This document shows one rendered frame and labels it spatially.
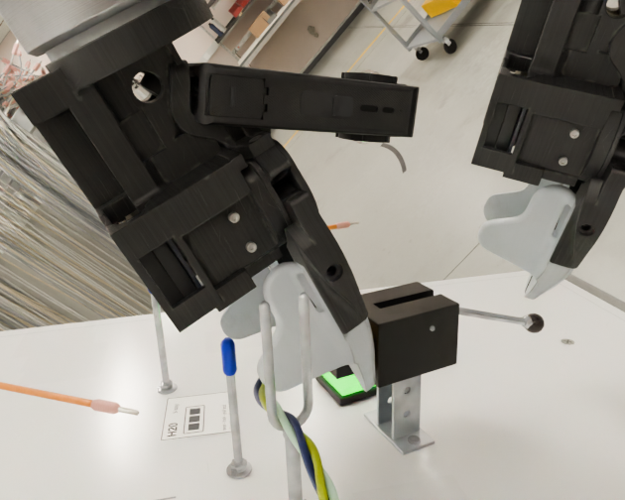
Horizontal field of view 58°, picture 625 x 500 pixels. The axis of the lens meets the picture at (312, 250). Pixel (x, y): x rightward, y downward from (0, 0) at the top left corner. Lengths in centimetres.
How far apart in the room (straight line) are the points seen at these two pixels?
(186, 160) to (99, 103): 4
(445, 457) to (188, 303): 19
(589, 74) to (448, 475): 23
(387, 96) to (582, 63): 11
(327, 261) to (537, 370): 26
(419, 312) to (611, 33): 17
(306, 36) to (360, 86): 814
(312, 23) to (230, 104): 818
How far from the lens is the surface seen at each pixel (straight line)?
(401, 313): 32
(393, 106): 28
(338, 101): 26
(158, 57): 25
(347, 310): 27
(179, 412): 41
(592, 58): 33
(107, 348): 52
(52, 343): 55
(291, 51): 838
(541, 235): 37
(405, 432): 37
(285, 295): 26
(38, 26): 23
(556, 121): 33
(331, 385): 41
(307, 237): 24
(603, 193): 33
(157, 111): 25
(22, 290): 99
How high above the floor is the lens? 129
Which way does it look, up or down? 20 degrees down
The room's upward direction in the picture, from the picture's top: 52 degrees counter-clockwise
